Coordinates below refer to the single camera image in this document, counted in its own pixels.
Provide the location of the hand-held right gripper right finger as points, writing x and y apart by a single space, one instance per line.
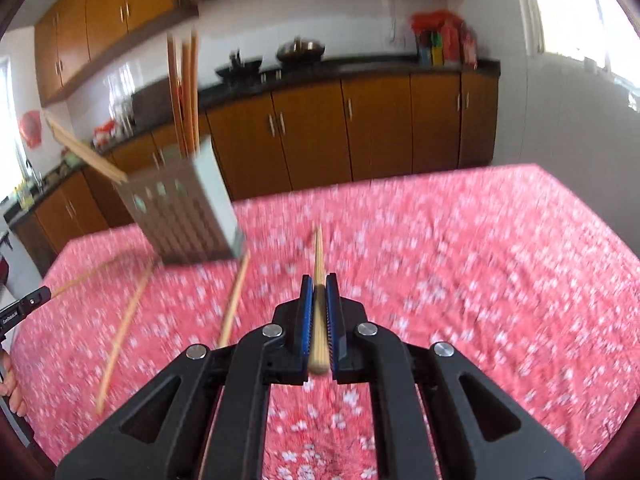
332 320

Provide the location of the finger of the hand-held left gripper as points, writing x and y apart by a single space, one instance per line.
35 300

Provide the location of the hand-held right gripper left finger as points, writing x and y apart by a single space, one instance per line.
306 320

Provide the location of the wooden chopstick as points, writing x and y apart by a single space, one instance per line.
80 149
186 90
82 141
318 260
90 276
126 335
194 85
174 90
234 302

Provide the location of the green perforated utensil holder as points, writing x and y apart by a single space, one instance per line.
190 220

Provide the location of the person's left hand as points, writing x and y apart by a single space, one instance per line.
10 385

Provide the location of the yellow dish soap bottle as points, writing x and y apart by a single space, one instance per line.
22 196

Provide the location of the metal faucet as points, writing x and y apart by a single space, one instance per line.
32 172

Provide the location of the red floral tablecloth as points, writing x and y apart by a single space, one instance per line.
450 260

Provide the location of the green basin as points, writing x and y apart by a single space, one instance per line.
70 160

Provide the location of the hanging red plastic bag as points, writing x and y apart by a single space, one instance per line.
31 127

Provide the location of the red and white bags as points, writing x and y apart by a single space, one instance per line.
105 132

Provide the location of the brown wooden base cabinets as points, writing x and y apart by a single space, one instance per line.
310 130

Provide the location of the small kitchen window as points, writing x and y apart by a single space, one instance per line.
4 110

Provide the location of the dark wooden cutting board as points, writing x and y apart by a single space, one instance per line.
150 102

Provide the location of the black gas stove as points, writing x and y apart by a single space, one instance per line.
280 74

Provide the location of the black open wok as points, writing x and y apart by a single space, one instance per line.
242 66

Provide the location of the black lidded wok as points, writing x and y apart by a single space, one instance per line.
300 50

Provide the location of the green and yellow packet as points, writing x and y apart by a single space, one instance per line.
437 50

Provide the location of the red sauce bottle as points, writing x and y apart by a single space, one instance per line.
451 47

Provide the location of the red label oil bottle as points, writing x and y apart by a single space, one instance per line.
469 47

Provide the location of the crumpled red plastic bag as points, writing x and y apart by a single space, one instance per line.
435 19

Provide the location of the small white cup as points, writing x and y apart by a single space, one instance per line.
590 66

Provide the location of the large kitchen window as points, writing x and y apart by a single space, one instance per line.
575 20

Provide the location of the brown wooden wall cabinets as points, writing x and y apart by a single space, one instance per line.
105 10

